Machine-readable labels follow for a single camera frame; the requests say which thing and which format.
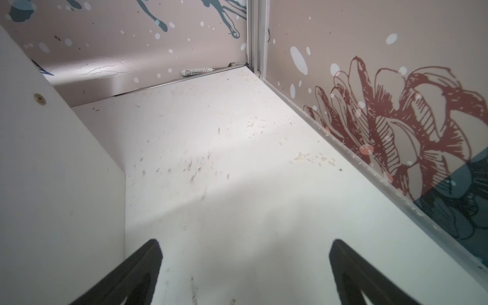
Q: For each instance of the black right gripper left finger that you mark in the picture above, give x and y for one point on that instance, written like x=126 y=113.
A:
x=132 y=282

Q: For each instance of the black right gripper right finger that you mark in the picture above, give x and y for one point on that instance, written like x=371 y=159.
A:
x=357 y=280

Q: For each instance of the white wooden bookshelf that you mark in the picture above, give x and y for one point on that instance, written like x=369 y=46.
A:
x=62 y=195

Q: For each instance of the small white tube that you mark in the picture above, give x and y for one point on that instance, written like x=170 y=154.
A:
x=195 y=71

